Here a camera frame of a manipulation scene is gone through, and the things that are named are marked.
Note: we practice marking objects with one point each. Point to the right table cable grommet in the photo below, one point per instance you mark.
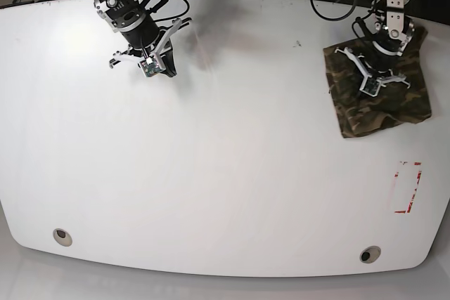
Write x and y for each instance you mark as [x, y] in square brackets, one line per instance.
[370, 254]

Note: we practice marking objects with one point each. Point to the table cable grommet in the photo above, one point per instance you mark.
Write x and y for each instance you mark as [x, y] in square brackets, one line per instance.
[370, 254]
[62, 237]

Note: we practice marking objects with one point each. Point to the camouflage t-shirt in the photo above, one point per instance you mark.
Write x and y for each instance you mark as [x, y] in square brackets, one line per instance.
[360, 115]

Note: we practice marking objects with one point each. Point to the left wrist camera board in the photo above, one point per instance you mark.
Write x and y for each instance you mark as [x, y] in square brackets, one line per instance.
[370, 87]

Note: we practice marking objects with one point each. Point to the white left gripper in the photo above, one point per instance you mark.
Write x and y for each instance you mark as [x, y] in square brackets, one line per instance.
[384, 77]

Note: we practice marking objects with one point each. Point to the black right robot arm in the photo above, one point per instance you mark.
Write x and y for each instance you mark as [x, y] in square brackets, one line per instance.
[149, 40]

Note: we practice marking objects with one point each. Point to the red tape rectangle marking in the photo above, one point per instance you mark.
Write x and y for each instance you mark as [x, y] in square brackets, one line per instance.
[406, 182]

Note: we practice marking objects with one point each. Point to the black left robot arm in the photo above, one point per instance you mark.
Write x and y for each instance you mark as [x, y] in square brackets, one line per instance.
[382, 48]

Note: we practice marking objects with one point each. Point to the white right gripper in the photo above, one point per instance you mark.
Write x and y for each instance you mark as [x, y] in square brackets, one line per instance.
[153, 57]

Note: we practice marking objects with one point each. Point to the left table cable grommet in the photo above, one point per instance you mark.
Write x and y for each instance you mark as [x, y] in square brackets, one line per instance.
[62, 237]

